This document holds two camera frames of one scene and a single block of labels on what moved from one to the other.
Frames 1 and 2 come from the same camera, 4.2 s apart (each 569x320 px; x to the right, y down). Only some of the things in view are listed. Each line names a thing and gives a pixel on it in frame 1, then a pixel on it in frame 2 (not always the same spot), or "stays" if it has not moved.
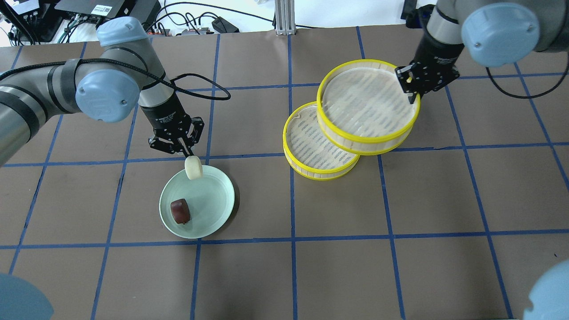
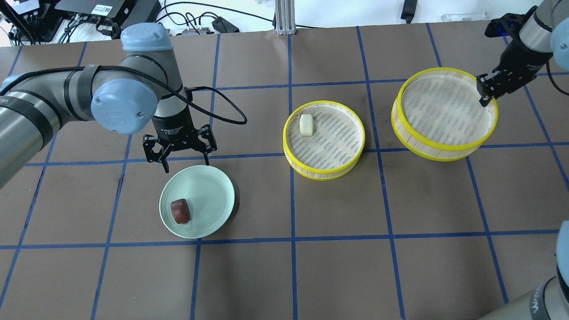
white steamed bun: [193, 167] -> [306, 124]
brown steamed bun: [180, 210] stays
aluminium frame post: [284, 13] stays
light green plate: [210, 199] stays
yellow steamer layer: [362, 109] -> [437, 114]
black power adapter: [223, 26] stays
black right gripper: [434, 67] -> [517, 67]
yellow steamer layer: [309, 151] stays
